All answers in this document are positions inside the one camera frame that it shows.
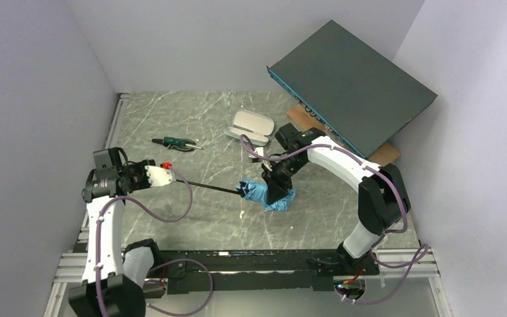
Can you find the light blue folding umbrella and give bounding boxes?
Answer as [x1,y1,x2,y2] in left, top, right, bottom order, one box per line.
[175,177,297,213]

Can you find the mint green umbrella case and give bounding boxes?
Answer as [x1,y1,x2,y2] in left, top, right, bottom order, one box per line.
[223,108,275,147]

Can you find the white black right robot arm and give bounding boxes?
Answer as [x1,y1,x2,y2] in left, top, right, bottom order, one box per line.
[261,123,411,267]

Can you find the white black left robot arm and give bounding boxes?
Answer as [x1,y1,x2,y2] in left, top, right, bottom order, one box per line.
[68,147,155,316]

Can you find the brown wooden board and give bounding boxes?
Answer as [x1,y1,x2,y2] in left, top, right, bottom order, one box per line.
[286,104,401,166]

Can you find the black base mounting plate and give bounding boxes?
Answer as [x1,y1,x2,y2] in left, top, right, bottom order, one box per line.
[147,249,380,295]

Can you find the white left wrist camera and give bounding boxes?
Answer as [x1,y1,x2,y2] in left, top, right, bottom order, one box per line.
[143,165,176,188]

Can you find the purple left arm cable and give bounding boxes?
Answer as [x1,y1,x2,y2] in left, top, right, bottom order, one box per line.
[94,164,214,317]

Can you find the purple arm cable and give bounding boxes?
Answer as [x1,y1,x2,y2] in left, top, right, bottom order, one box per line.
[239,133,430,306]
[94,164,214,317]

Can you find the green handled pliers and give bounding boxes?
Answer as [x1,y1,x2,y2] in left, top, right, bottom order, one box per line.
[151,137,203,153]

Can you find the aluminium left side rail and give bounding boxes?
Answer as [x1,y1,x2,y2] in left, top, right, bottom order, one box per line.
[76,92,131,243]

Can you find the dark grey network switch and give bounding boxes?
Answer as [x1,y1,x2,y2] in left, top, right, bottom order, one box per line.
[267,20,438,159]

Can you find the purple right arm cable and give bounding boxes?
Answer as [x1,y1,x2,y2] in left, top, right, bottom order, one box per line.
[239,133,430,306]

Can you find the aluminium front rail frame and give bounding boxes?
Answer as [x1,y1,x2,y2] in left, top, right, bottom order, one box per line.
[43,247,454,317]

